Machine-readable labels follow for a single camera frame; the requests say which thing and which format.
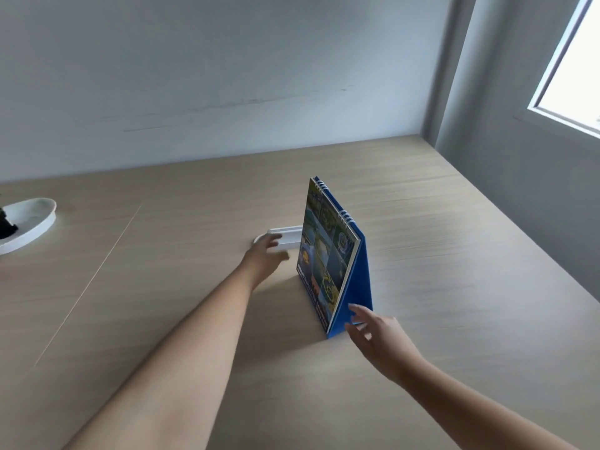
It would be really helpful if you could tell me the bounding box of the person's right hand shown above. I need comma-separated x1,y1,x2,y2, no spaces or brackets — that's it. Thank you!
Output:
344,303,426,388

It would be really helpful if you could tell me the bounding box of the person's left hand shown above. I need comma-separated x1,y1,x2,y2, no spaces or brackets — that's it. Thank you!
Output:
238,233,291,291

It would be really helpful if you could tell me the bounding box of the blue spiral desk calendar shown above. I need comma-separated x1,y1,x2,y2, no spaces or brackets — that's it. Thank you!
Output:
296,176,374,339

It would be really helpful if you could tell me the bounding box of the white oval dish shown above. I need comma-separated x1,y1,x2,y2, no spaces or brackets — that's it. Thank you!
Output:
0,197,58,256

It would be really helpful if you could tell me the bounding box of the person's right forearm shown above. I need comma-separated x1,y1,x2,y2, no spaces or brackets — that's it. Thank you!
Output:
398,360,579,450

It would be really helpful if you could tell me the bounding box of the person's left forearm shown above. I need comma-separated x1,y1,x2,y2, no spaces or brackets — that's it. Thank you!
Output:
63,266,256,450

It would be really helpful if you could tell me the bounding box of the white rectangular tray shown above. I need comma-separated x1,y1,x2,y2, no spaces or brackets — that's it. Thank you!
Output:
253,224,304,251

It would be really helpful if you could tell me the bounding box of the white-framed window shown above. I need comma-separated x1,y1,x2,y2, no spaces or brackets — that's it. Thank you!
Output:
527,0,600,139

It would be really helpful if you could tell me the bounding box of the black object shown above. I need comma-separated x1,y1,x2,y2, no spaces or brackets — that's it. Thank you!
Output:
0,207,19,240

